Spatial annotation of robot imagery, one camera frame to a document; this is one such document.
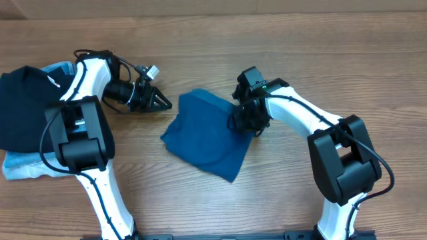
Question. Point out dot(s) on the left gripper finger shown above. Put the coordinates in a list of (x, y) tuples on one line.
[(156, 106), (157, 95)]

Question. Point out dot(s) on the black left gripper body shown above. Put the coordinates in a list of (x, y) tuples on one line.
[(145, 98)]

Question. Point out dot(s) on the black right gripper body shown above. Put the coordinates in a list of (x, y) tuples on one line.
[(241, 120)]

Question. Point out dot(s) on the blue polo shirt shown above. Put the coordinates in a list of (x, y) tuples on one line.
[(203, 135)]

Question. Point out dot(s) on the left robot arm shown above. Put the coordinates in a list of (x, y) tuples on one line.
[(82, 139)]

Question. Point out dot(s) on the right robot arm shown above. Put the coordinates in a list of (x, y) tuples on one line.
[(344, 165)]

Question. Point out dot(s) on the folded black shirt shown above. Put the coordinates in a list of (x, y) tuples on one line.
[(25, 94)]

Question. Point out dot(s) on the folded light blue jeans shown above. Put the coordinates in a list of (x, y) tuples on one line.
[(18, 166)]

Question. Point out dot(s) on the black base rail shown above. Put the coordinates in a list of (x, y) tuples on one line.
[(227, 237)]

